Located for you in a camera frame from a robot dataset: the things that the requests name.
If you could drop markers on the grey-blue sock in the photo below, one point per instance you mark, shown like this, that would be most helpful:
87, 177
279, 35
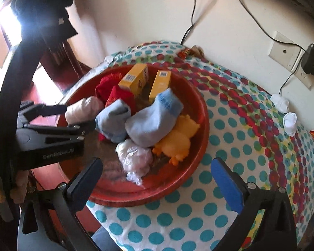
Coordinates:
113, 121

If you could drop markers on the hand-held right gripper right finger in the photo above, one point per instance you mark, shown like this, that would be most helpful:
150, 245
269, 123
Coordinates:
226, 185

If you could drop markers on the red embroidered sock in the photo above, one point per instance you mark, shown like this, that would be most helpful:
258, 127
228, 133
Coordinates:
120, 98
106, 85

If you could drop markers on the orange rubber toy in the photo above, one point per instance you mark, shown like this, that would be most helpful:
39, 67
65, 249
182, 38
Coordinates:
178, 141

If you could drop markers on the red round tray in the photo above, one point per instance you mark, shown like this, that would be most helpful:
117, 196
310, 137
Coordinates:
172, 185

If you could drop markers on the black power adapter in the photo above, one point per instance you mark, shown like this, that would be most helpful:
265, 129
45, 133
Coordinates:
309, 58

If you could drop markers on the small white sock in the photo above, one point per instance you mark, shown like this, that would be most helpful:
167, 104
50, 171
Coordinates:
290, 124
280, 102

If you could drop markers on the light blue sock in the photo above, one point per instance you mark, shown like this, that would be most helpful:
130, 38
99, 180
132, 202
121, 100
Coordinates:
151, 120

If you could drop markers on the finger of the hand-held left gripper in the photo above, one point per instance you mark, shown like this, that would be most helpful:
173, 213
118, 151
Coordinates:
52, 109
76, 130

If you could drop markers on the white underlay cloth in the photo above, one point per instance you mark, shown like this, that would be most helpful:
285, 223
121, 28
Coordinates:
110, 58

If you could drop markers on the dark wooden cabinet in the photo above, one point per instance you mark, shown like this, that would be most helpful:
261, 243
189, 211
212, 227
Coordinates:
65, 57

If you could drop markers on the clear plastic bag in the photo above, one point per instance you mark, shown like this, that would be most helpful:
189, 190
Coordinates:
134, 157

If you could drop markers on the black hanging garment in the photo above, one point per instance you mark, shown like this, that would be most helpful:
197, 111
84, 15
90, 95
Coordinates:
41, 5

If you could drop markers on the red candy wrapper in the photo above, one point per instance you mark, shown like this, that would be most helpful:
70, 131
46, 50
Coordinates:
184, 53

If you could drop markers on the polka dot tablecloth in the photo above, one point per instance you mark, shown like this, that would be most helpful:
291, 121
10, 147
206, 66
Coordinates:
238, 136

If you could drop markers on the yellow carton box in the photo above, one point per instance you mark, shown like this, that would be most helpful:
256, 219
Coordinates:
134, 79
159, 83

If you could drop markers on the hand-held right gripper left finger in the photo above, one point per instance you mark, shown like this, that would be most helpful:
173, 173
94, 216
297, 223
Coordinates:
86, 183

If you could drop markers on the person's left hand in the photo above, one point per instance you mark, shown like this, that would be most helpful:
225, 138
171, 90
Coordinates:
19, 185

